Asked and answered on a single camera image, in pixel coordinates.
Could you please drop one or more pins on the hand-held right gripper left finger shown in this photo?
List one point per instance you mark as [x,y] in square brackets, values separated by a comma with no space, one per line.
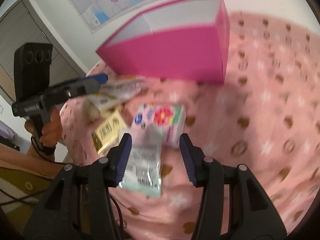
[123,161]

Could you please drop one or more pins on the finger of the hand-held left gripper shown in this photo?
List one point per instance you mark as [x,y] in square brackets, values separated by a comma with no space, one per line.
[93,78]
[85,89]

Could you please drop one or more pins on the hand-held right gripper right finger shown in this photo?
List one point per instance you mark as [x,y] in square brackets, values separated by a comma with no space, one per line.
[186,158]

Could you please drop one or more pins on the mint green wipes packet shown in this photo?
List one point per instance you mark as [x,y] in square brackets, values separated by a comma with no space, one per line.
[143,160]

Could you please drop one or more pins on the white crinkled packet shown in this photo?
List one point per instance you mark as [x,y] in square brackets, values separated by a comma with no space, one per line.
[117,90]

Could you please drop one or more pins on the yellow tissue pack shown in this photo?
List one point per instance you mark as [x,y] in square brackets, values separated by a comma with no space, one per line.
[107,130]

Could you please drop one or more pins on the floral tissue pack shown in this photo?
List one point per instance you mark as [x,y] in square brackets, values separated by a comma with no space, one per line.
[162,120]

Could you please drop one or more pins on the pink cardboard box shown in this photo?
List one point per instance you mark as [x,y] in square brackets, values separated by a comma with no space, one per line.
[172,52]

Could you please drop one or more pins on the person's left forearm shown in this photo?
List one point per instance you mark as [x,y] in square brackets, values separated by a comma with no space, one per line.
[32,161]

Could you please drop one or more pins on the person's left hand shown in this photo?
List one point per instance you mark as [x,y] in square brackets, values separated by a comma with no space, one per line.
[51,127]

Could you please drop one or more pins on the grey-brown wardrobe door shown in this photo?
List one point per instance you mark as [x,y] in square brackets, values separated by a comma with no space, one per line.
[15,30]

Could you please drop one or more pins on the purple cloth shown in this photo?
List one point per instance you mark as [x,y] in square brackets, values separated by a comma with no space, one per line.
[5,130]

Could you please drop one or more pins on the pink printed blanket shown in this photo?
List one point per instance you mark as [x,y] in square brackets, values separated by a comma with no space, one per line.
[262,120]

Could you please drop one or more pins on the olive garment with button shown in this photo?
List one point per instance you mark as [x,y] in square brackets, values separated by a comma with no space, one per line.
[15,182]

